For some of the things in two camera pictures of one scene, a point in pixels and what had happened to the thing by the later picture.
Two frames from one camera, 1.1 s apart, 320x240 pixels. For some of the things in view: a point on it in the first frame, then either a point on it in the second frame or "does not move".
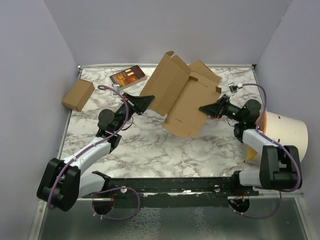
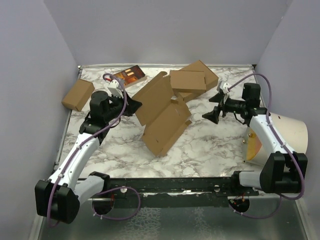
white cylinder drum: (283, 131) does not move
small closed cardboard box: (78, 96) does not move
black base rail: (194, 192) does not move
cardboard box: (179, 92) → (163, 115)
